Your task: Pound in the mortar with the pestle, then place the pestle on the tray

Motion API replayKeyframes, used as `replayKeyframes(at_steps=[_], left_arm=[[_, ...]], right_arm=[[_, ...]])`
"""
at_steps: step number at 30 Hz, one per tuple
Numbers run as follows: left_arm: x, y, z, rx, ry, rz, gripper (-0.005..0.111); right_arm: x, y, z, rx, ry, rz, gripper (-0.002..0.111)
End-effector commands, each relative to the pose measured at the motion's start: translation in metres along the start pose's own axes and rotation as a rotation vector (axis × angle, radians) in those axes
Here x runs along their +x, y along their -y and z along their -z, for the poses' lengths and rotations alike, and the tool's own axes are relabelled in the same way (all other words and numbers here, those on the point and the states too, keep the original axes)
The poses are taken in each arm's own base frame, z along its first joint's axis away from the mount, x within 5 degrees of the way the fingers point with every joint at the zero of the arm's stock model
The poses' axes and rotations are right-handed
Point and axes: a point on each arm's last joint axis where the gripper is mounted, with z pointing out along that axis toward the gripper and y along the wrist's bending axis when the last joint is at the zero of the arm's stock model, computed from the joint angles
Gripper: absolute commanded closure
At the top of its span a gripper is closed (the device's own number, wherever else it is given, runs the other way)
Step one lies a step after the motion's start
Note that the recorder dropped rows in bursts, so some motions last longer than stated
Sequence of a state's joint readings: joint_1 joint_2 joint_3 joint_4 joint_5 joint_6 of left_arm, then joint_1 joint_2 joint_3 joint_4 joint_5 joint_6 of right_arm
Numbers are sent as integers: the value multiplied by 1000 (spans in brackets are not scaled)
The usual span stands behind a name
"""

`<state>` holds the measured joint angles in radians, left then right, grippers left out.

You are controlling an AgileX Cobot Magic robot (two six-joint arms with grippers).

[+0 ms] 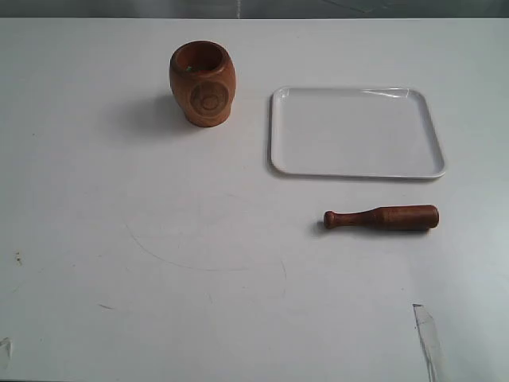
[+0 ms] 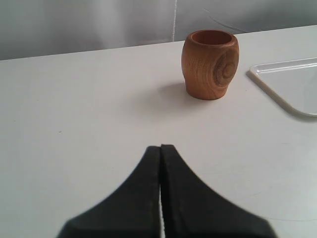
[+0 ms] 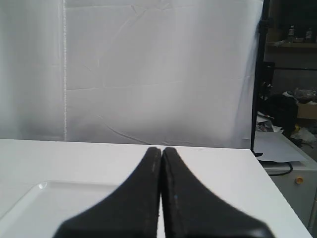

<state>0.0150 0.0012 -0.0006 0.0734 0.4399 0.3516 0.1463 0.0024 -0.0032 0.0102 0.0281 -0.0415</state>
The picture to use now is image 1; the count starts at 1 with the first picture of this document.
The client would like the brown wooden pestle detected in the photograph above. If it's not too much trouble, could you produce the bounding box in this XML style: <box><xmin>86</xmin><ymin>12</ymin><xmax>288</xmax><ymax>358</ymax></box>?
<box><xmin>323</xmin><ymin>205</ymin><xmax>440</xmax><ymax>231</ymax></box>

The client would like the wooden cup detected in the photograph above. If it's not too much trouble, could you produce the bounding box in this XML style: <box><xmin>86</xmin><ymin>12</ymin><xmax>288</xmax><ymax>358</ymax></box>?
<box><xmin>169</xmin><ymin>41</ymin><xmax>236</xmax><ymax>127</ymax></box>

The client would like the white rectangular plastic tray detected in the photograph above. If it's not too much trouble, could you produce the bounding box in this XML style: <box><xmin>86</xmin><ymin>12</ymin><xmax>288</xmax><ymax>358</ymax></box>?
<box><xmin>268</xmin><ymin>87</ymin><xmax>446</xmax><ymax>180</ymax></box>

